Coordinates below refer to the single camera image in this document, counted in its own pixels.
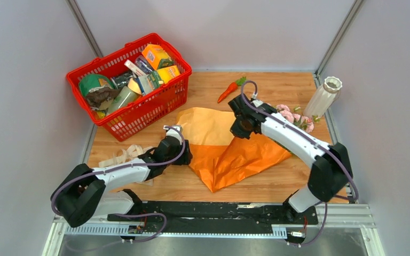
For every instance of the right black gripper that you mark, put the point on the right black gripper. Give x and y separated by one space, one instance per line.
237 132

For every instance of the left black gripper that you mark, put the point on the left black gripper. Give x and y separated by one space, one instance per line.
186 156

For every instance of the orange wrapping paper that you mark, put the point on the orange wrapping paper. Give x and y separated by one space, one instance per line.
219 158

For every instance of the cream ribbon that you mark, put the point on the cream ribbon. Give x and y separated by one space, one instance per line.
126 155

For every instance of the pink flower bouquet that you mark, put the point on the pink flower bouquet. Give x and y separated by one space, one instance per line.
305 123

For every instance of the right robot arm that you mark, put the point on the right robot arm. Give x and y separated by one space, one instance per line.
329 164

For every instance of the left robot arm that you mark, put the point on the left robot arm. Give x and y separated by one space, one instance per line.
87 192

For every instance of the white ribbed ceramic vase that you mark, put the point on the white ribbed ceramic vase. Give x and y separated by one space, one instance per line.
323 97

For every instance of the orange toy carrot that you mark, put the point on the orange toy carrot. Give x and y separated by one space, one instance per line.
231 88

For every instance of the red plastic shopping basket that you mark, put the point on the red plastic shopping basket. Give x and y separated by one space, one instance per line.
127 121

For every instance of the green scrub sponge box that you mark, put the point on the green scrub sponge box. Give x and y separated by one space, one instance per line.
149 83

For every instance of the green cylinder bottle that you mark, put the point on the green cylinder bottle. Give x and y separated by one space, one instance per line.
126 96

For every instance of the yellow sponge pack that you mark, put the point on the yellow sponge pack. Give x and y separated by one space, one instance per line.
166 74

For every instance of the dark snack packet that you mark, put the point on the dark snack packet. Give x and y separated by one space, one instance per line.
122 79

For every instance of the brown crumpled bag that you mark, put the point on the brown crumpled bag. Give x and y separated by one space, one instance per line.
100 96

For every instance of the orange green box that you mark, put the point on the orange green box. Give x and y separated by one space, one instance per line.
157 57

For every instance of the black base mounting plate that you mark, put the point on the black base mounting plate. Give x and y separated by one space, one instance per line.
222 218

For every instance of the white red small box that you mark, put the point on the white red small box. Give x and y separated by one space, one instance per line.
134 68

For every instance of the green round package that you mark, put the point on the green round package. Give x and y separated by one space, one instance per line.
94 82

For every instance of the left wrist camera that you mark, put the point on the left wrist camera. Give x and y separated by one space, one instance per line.
174 131

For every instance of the aluminium rail frame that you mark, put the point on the aluminium rail frame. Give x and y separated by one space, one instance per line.
349 222

